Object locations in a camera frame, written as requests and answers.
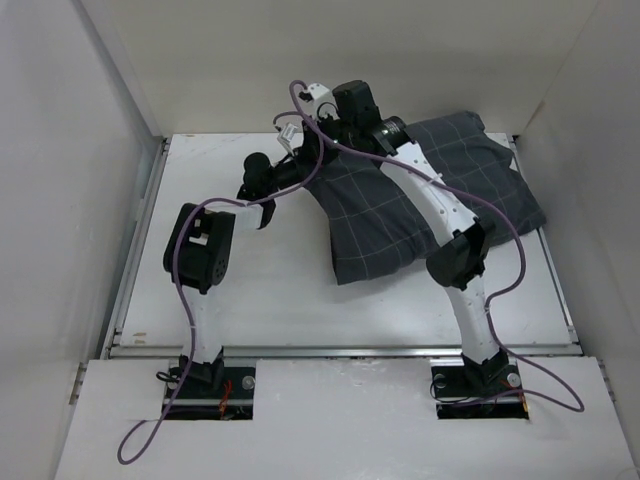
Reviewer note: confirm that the aluminium rail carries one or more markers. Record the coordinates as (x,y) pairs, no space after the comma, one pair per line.
(573,334)
(316,352)
(122,287)

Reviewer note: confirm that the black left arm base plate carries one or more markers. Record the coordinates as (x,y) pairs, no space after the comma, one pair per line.
(230,397)

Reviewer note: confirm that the dark grey checked pillowcase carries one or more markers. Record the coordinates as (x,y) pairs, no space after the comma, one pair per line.
(375,231)

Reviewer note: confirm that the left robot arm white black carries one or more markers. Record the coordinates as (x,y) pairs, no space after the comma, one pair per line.
(198,252)

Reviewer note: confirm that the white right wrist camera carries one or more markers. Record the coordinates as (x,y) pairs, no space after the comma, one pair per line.
(318,100)

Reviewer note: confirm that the aluminium right side rail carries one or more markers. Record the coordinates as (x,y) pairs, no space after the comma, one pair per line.
(573,334)

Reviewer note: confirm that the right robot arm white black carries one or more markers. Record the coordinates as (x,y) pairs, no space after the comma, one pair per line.
(463,240)

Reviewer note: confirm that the aluminium left side rail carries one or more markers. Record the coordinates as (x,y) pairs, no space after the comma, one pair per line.
(122,287)

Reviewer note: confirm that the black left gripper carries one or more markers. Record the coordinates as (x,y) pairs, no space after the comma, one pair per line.
(302,170)

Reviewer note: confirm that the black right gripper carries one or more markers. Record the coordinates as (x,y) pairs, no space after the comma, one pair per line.
(323,121)

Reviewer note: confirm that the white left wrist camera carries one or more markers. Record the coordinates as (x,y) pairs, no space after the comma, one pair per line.
(290,134)

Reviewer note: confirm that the aluminium front rail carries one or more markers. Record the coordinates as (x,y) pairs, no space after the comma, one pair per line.
(316,352)

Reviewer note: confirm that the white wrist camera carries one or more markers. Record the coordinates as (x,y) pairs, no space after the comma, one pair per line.
(290,134)
(318,100)

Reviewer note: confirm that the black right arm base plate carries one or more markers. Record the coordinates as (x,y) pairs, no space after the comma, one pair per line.
(458,398)

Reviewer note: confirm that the white front cover board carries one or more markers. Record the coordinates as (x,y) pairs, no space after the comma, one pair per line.
(342,420)

